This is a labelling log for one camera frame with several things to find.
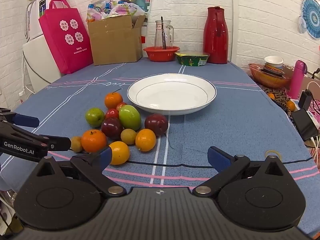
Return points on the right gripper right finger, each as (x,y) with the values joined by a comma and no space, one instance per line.
(229,169)

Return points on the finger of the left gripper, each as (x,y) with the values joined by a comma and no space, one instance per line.
(53,143)
(19,119)

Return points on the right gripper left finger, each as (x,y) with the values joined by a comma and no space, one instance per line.
(90,169)

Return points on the brown longan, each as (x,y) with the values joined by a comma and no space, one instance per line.
(76,145)
(128,136)

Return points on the orange mandarin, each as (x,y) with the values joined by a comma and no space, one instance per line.
(93,140)

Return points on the yellow orange kumquat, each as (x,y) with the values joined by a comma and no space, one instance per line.
(120,153)

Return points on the dark red plum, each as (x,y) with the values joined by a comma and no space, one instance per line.
(157,123)
(112,128)

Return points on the small green jujube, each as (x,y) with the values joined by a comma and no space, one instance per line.
(95,117)

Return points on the red cherry tomato fruit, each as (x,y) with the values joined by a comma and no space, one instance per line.
(112,113)

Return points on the large green jujube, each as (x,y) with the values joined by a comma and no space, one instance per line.
(130,117)

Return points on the red yellow small fruit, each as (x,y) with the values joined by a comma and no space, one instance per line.
(119,105)

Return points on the mandarin with stem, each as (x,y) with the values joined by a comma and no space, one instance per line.
(113,99)

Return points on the blue checked tablecloth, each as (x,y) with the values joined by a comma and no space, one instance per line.
(242,119)

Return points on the white appliance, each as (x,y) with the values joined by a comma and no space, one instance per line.
(37,57)

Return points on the small orange on side table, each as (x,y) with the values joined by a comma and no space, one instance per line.
(291,105)

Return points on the white plate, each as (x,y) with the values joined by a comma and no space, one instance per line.
(172,93)

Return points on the orange bowl stack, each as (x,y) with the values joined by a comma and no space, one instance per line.
(266,79)

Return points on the black power adapter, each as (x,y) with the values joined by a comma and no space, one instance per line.
(305,99)

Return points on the pink tote bag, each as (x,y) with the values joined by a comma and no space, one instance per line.
(66,37)

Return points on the white cup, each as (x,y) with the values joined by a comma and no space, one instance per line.
(274,61)

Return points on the green instant noodle bowl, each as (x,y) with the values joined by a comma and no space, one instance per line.
(192,58)

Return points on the cardboard box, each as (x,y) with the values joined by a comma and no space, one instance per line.
(116,40)

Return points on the pink water bottle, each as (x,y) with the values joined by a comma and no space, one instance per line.
(300,70)

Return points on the red plastic basket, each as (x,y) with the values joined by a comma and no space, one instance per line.
(158,54)

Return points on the floral cloth in box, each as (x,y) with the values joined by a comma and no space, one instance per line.
(107,8)

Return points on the red thermos jug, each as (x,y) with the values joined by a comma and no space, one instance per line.
(215,36)

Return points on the black straw in pitcher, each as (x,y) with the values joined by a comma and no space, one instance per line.
(163,34)

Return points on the glass pitcher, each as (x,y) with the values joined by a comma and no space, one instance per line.
(169,34)

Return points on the blue paper fan decoration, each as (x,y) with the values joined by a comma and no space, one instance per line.
(308,20)

